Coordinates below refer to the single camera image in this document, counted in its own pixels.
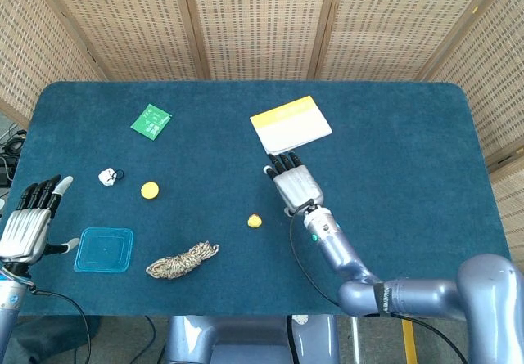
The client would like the camouflage rope bundle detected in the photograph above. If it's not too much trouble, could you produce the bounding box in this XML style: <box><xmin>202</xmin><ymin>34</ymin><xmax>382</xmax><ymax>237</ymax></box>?
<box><xmin>145</xmin><ymin>240</ymin><xmax>220</xmax><ymax>281</ymax></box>

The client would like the metal table leg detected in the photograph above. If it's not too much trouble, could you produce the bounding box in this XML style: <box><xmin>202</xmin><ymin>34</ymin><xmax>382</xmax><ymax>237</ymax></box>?
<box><xmin>350</xmin><ymin>317</ymin><xmax>362</xmax><ymax>364</ymax></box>

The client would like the yellow floor tape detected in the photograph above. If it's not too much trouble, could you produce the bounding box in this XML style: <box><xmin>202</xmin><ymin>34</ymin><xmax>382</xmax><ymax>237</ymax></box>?
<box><xmin>401</xmin><ymin>317</ymin><xmax>418</xmax><ymax>364</ymax></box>

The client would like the green printed sachet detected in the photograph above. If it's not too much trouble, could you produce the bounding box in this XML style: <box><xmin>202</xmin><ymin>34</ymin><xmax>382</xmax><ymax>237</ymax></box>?
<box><xmin>130</xmin><ymin>103</ymin><xmax>174</xmax><ymax>141</ymax></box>

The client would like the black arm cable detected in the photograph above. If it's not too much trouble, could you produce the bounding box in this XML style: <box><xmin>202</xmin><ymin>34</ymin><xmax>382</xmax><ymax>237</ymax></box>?
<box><xmin>288</xmin><ymin>200</ymin><xmax>468</xmax><ymax>364</ymax></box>
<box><xmin>29</xmin><ymin>289</ymin><xmax>93</xmax><ymax>364</ymax></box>

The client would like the yellow and white booklet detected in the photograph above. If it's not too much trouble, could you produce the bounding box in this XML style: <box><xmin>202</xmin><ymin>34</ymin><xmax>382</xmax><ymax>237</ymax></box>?
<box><xmin>249</xmin><ymin>95</ymin><xmax>333</xmax><ymax>157</ymax></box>

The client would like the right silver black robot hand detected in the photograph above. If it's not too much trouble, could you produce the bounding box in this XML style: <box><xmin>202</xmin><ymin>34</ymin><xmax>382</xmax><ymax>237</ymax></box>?
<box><xmin>263</xmin><ymin>150</ymin><xmax>327</xmax><ymax>218</ymax></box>

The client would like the blue clear plastic lid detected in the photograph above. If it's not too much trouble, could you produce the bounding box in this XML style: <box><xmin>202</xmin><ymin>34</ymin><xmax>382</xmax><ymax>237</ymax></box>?
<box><xmin>73</xmin><ymin>227</ymin><xmax>135</xmax><ymax>275</ymax></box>

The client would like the black cable bundle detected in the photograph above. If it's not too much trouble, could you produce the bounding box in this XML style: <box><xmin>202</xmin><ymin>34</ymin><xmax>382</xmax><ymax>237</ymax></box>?
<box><xmin>0</xmin><ymin>128</ymin><xmax>27</xmax><ymax>156</ymax></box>

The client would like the blue table cloth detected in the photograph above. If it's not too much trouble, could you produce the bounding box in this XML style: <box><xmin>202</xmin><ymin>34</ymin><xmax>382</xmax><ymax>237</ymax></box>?
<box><xmin>3</xmin><ymin>79</ymin><xmax>511</xmax><ymax>318</ymax></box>

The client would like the black power adapter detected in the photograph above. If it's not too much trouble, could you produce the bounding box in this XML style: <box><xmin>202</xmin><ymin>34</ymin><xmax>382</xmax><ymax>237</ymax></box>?
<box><xmin>0</xmin><ymin>155</ymin><xmax>18</xmax><ymax>188</ymax></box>

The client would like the black floor cable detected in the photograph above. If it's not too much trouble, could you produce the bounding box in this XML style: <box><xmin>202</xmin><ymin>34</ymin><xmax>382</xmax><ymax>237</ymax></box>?
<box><xmin>129</xmin><ymin>316</ymin><xmax>158</xmax><ymax>364</ymax></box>

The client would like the blue-grey robot torso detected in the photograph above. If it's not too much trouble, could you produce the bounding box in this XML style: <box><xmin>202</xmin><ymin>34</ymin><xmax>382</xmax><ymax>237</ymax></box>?
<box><xmin>162</xmin><ymin>313</ymin><xmax>341</xmax><ymax>364</ymax></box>

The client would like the white paper ball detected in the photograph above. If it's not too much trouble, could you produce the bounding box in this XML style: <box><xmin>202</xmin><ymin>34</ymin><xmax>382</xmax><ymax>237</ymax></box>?
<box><xmin>97</xmin><ymin>168</ymin><xmax>118</xmax><ymax>187</ymax></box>

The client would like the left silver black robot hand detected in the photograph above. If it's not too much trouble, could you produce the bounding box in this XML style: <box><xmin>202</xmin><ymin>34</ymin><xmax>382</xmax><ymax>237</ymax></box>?
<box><xmin>0</xmin><ymin>174</ymin><xmax>81</xmax><ymax>265</ymax></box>

